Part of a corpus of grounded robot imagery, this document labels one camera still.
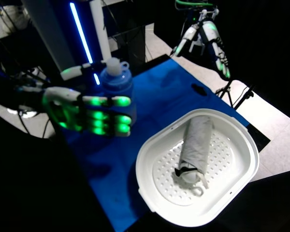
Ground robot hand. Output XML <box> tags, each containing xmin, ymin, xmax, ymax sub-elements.
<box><xmin>41</xmin><ymin>60</ymin><xmax>133</xmax><ymax>138</ymax></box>
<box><xmin>173</xmin><ymin>20</ymin><xmax>232</xmax><ymax>79</ymax></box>

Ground blue pink water bottle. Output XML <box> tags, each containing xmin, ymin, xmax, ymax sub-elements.
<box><xmin>99</xmin><ymin>57</ymin><xmax>137</xmax><ymax>126</ymax></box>

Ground grey umbrella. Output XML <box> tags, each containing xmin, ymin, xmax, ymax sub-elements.
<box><xmin>173</xmin><ymin>116</ymin><xmax>213</xmax><ymax>196</ymax></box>

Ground small black object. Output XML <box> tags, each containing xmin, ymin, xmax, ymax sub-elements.
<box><xmin>191</xmin><ymin>83</ymin><xmax>208</xmax><ymax>97</ymax></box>

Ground blue LED light strip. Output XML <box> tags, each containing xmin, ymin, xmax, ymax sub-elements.
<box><xmin>69</xmin><ymin>2</ymin><xmax>101</xmax><ymax>85</ymax></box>

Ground grey white column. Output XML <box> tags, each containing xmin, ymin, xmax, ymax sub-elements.
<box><xmin>21</xmin><ymin>0</ymin><xmax>87</xmax><ymax>81</ymax></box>

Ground blue table cloth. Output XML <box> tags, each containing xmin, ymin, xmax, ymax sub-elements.
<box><xmin>52</xmin><ymin>58</ymin><xmax>251</xmax><ymax>232</ymax></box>

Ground white round tube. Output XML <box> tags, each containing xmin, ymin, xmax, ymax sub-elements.
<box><xmin>89</xmin><ymin>0</ymin><xmax>112</xmax><ymax>62</ymax></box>

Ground white perforated plastic basin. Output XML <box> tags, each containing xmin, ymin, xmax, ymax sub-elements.
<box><xmin>135</xmin><ymin>108</ymin><xmax>261</xmax><ymax>228</ymax></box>

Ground green cable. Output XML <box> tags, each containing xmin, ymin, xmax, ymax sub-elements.
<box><xmin>175</xmin><ymin>0</ymin><xmax>215</xmax><ymax>7</ymax></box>

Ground black metal frame stand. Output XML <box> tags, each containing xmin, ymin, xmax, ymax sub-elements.
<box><xmin>102</xmin><ymin>0</ymin><xmax>156</xmax><ymax>74</ymax></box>

